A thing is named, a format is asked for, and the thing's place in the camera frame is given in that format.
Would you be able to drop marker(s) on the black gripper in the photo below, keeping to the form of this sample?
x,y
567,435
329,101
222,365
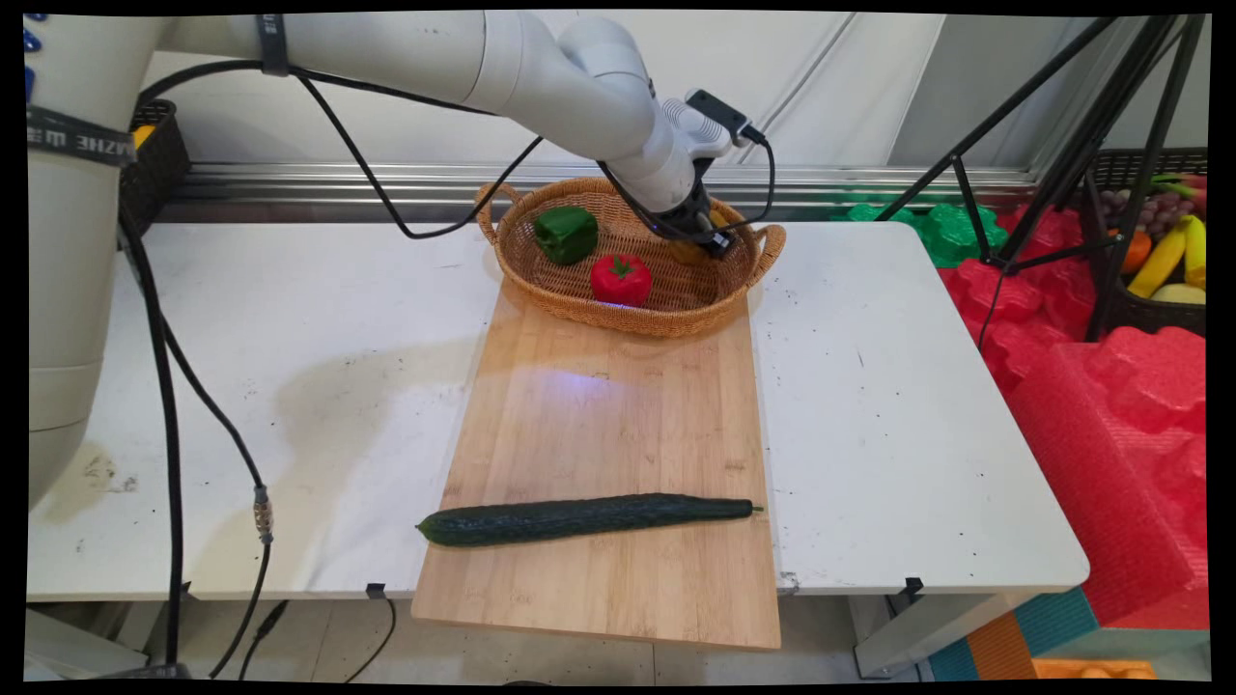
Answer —
x,y
688,214

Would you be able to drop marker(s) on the yellow toy vegetable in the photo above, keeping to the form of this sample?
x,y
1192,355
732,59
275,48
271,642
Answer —
x,y
688,253

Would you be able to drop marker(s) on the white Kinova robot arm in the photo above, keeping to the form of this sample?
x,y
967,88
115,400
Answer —
x,y
290,48

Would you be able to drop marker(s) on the red toy tomato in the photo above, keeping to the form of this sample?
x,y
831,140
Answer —
x,y
621,280

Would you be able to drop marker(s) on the green toy bell pepper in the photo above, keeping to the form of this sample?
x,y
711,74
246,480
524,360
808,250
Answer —
x,y
566,235

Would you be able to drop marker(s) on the light wooden cutting board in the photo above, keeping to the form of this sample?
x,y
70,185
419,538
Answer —
x,y
618,434

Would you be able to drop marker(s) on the green foam mat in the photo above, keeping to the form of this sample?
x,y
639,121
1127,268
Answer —
x,y
951,232

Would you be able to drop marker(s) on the long dark green cucumber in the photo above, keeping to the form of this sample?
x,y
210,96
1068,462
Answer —
x,y
579,517

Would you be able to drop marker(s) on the purple toy grapes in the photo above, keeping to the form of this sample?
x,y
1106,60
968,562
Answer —
x,y
1132,206

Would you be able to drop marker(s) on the orange toy fruit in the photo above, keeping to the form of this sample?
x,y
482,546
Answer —
x,y
1137,251

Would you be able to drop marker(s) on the yellow toy banana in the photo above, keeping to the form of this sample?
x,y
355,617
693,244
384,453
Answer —
x,y
1195,249
1159,259

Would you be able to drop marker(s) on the black plastic fruit crate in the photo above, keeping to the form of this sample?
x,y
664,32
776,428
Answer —
x,y
1154,314

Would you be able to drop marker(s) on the large red foam mat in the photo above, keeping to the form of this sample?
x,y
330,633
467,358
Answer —
x,y
1120,454

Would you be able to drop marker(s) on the pale yellow toy fruit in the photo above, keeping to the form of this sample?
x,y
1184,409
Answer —
x,y
1179,293

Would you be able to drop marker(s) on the red and green toy vegetable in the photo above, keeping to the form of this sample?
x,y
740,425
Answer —
x,y
1180,181

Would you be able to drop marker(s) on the blue and orange foam mat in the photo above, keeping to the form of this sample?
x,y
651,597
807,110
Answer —
x,y
1014,637

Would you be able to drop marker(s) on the small black plastic crate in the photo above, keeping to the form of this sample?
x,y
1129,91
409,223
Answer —
x,y
159,159

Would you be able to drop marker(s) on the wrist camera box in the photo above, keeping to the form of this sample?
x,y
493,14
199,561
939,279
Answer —
x,y
716,114

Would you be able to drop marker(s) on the metal window rail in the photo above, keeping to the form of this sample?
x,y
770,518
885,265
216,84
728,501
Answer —
x,y
483,183

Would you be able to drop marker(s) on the black camera tripod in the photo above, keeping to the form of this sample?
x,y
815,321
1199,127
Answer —
x,y
1072,145

